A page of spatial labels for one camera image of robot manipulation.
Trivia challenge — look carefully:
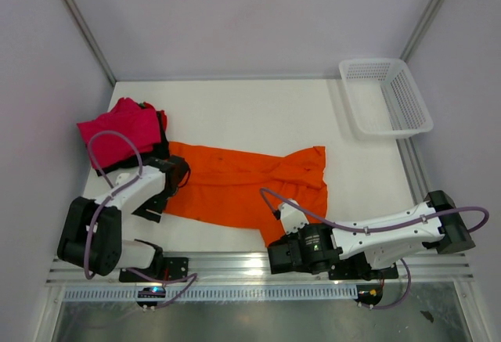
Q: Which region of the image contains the orange t shirt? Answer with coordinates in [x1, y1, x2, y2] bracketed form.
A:
[165, 142, 328, 245]

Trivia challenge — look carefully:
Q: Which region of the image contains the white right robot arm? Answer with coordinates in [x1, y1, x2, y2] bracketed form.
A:
[267, 191, 475, 281]

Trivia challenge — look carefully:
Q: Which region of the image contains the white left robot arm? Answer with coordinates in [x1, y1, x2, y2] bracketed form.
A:
[56, 156, 190, 281]

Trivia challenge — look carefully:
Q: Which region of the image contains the pink folded t shirt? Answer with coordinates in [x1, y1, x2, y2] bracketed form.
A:
[77, 98, 168, 172]

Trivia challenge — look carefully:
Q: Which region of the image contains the red folded t shirt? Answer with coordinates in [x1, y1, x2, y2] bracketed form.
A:
[139, 101, 168, 132]

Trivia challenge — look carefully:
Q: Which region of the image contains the right controller board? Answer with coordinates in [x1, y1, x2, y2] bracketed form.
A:
[355, 288, 384, 308]

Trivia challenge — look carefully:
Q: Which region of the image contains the controller board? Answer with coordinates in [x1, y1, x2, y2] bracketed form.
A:
[355, 288, 384, 308]
[136, 286, 166, 308]

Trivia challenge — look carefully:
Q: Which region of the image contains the left controller board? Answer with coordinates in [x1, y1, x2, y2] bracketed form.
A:
[136, 286, 166, 308]

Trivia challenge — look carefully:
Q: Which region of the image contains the white plastic basket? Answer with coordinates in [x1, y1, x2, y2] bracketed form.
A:
[339, 58, 434, 140]

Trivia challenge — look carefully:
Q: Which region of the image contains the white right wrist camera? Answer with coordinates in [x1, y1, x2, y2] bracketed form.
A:
[273, 199, 309, 236]

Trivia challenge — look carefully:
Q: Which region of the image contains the slotted grey cable duct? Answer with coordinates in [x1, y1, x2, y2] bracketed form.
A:
[62, 283, 357, 302]

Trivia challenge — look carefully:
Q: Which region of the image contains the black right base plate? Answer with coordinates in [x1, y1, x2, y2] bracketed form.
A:
[328, 261, 399, 281]

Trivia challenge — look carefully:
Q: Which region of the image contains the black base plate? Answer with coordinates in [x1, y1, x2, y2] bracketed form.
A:
[328, 261, 399, 281]
[118, 257, 189, 283]

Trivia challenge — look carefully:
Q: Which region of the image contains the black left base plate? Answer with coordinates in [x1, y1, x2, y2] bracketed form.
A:
[118, 257, 189, 283]

